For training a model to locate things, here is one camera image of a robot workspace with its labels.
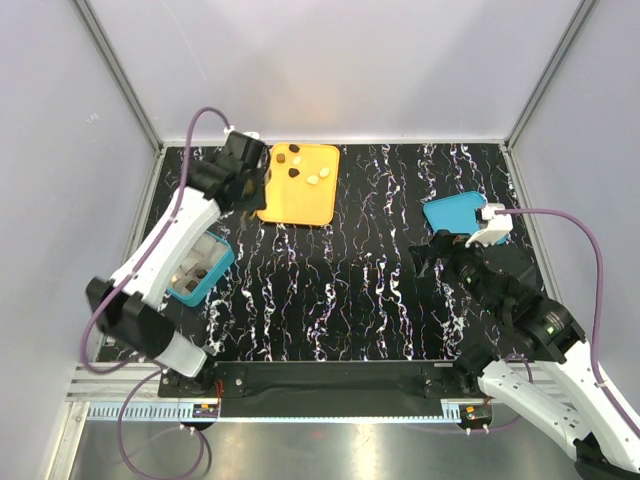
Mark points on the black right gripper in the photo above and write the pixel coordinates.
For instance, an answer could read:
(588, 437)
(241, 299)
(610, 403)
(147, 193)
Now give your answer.
(442, 244)

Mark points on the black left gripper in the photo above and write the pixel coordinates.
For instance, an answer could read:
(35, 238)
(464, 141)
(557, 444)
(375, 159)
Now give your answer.
(257, 203)

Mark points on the blue tin lid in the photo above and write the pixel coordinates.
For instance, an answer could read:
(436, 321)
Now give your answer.
(456, 213)

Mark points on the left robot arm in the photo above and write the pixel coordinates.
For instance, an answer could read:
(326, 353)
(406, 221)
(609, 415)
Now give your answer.
(125, 307)

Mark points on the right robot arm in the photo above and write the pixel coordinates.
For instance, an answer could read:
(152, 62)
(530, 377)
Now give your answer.
(591, 428)

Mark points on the blue chocolate tin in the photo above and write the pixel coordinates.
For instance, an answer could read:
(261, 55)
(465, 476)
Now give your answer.
(200, 270)

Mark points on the yellow tray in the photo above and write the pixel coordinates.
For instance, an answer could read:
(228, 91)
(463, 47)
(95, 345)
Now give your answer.
(293, 200)

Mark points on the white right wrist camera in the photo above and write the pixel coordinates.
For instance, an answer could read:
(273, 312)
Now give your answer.
(493, 223)

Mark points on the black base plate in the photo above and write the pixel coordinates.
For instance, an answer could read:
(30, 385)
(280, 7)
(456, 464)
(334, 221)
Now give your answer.
(401, 392)

